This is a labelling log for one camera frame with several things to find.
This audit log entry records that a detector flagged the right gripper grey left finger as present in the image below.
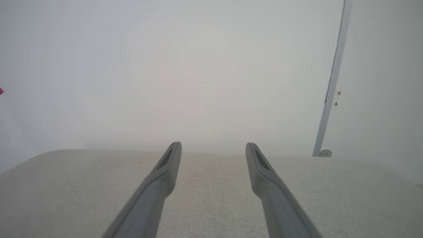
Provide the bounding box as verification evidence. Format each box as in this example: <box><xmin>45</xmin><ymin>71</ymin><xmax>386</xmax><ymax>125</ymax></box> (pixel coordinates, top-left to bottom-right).
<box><xmin>102</xmin><ymin>142</ymin><xmax>182</xmax><ymax>238</ymax></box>

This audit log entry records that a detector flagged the grey fabric sofa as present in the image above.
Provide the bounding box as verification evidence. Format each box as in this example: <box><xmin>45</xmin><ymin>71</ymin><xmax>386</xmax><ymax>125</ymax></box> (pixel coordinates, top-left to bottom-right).
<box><xmin>0</xmin><ymin>149</ymin><xmax>423</xmax><ymax>238</ymax></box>

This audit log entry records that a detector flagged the white grey metal post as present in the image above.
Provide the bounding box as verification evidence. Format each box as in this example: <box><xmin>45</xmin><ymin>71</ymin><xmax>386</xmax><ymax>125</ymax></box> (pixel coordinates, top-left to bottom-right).
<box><xmin>312</xmin><ymin>0</ymin><xmax>352</xmax><ymax>158</ymax></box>

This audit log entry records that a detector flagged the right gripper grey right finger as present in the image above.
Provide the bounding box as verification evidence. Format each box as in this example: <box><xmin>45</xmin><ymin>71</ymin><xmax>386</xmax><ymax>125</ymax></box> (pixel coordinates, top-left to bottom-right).
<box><xmin>246</xmin><ymin>143</ymin><xmax>323</xmax><ymax>238</ymax></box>

